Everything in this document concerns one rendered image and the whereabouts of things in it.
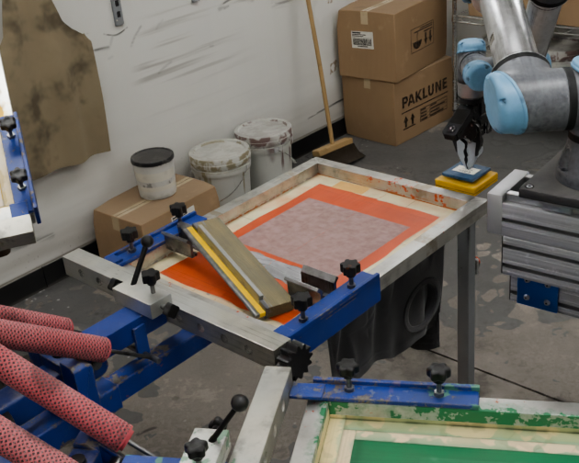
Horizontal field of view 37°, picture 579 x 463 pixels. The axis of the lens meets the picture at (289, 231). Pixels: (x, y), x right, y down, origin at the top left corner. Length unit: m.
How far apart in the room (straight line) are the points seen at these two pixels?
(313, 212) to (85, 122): 1.96
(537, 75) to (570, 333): 2.03
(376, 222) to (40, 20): 2.08
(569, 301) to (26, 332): 1.08
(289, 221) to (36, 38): 1.90
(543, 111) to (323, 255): 0.73
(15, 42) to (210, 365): 1.55
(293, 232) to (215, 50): 2.49
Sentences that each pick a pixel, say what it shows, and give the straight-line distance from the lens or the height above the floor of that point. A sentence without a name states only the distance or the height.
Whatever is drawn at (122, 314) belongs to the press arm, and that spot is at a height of 1.04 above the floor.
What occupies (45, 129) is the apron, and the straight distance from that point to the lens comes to 3.99.
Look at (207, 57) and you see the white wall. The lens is 4.61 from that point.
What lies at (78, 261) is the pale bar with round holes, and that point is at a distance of 2.10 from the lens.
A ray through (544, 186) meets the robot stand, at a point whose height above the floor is 1.26.
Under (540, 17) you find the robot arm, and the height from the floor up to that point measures 1.46.
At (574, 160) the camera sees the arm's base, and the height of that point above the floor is 1.31.
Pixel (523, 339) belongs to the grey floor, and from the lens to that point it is 3.53.
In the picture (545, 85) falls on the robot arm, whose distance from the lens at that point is 1.66.
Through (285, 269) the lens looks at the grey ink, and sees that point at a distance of 2.08.
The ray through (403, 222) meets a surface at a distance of 2.28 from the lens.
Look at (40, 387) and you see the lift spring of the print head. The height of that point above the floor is 1.15.
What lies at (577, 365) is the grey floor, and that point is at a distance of 3.42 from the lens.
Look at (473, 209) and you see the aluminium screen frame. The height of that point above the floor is 0.99.
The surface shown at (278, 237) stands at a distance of 2.25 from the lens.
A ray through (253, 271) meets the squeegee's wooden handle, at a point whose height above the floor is 1.01.
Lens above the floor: 1.98
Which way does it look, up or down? 27 degrees down
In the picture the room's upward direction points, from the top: 6 degrees counter-clockwise
